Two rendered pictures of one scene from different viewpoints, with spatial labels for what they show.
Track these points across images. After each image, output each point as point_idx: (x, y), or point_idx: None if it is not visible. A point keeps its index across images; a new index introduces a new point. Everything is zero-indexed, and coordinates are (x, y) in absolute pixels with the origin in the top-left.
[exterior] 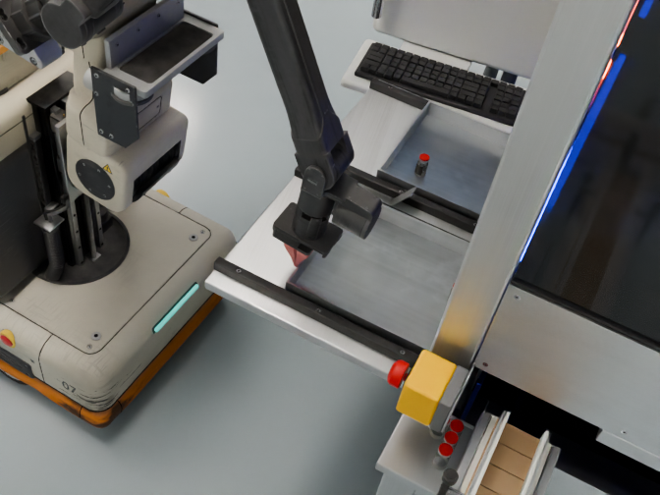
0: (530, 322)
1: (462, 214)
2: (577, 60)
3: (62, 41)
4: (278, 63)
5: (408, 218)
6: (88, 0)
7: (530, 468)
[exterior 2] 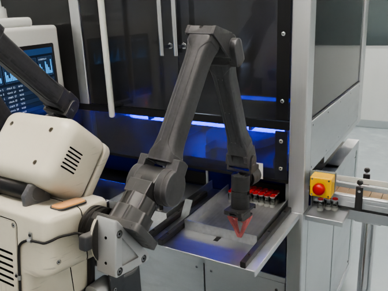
0: (314, 131)
1: (193, 198)
2: (313, 21)
3: (175, 202)
4: (239, 112)
5: (201, 206)
6: (179, 156)
7: (340, 175)
